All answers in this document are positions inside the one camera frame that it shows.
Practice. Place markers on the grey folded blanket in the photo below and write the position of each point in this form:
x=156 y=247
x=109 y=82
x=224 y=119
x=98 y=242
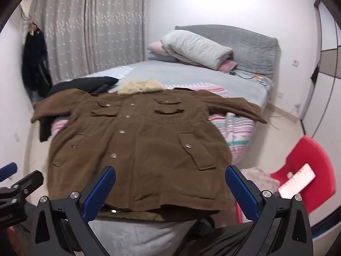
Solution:
x=159 y=57

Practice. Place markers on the person's dark pants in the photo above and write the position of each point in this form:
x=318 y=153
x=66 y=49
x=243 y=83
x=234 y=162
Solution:
x=226 y=237

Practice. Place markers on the pink towel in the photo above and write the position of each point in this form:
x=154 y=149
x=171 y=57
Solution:
x=227 y=66

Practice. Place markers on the striped patterned blanket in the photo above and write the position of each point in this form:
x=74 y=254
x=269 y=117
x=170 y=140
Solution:
x=239 y=130

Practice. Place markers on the brown coat with fur collar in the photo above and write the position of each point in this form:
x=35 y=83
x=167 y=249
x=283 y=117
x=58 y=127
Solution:
x=149 y=144

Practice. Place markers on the floral wall hanging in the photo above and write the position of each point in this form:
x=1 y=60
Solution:
x=28 y=6

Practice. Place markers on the orange small device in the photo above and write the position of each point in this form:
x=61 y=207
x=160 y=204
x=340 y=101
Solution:
x=258 y=77

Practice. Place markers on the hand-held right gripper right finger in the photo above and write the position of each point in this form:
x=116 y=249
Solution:
x=241 y=190

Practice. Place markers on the red plastic chair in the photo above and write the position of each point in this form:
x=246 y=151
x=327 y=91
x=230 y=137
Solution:
x=317 y=154

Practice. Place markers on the white wardrobe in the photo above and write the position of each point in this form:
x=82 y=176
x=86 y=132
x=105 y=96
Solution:
x=325 y=85

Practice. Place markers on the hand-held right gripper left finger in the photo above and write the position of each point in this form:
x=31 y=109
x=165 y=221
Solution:
x=97 y=192

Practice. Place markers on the floral cloth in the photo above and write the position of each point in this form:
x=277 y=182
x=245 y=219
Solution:
x=259 y=181

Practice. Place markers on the wooden clothes hanger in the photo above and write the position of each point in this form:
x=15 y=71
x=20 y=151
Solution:
x=32 y=29

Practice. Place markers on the pink pillow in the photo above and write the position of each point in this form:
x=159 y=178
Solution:
x=155 y=48

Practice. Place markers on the grey padded headboard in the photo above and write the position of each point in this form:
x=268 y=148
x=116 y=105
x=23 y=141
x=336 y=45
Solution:
x=239 y=42

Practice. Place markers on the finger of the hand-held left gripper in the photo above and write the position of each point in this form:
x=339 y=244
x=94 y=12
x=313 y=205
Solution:
x=8 y=170
x=29 y=182

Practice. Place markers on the grey dotted curtain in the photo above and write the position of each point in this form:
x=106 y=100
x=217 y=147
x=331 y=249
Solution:
x=90 y=26

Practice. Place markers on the light blue fringed blanket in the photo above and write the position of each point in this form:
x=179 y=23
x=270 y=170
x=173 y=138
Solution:
x=112 y=72

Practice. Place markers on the white wall socket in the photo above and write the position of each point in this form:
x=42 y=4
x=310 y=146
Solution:
x=296 y=62
x=280 y=95

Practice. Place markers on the bed with grey sheet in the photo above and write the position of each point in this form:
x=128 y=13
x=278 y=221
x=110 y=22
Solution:
x=186 y=74

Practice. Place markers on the white folded duvet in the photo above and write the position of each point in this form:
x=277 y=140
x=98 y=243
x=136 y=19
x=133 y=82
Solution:
x=194 y=46

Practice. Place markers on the black hanging garment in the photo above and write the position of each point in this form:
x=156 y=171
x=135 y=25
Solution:
x=36 y=64

